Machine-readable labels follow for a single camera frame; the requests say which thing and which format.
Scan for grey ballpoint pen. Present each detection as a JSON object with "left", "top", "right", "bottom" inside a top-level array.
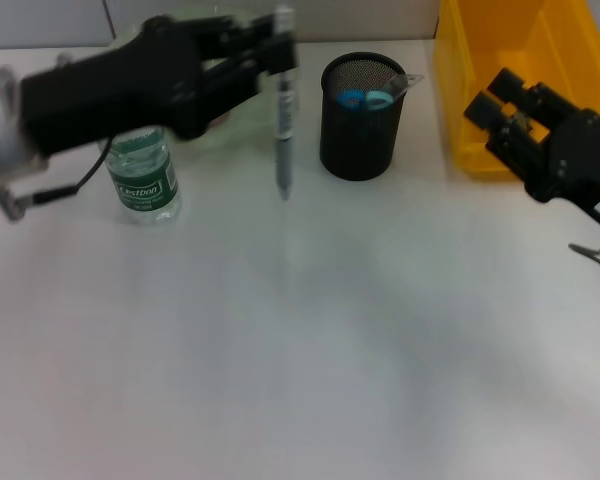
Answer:
[{"left": 271, "top": 4, "right": 297, "bottom": 203}]

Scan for black mesh pen holder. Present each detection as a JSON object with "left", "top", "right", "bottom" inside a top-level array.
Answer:
[{"left": 318, "top": 53, "right": 409, "bottom": 182}]

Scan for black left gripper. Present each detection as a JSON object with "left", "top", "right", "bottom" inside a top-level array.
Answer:
[{"left": 18, "top": 10, "right": 301, "bottom": 157}]

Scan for clear green-label water bottle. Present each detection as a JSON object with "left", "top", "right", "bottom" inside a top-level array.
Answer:
[{"left": 99, "top": 125, "right": 183, "bottom": 227}]

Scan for translucent green fruit plate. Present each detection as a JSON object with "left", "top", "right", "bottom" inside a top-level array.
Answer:
[{"left": 107, "top": 4, "right": 302, "bottom": 152}]

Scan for transparent plastic ruler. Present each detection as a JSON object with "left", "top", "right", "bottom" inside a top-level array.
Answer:
[{"left": 381, "top": 72, "right": 426, "bottom": 99}]

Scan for yellow plastic bin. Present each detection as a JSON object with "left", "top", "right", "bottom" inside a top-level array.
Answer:
[{"left": 432, "top": 0, "right": 600, "bottom": 181}]

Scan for blue teal scissors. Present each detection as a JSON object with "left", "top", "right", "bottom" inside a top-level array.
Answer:
[{"left": 335, "top": 89, "right": 396, "bottom": 112}]

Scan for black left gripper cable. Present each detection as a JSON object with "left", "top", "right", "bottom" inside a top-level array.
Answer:
[{"left": 0, "top": 133, "right": 117, "bottom": 225}]

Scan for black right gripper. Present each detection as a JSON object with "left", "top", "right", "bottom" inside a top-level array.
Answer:
[{"left": 463, "top": 67, "right": 600, "bottom": 237}]

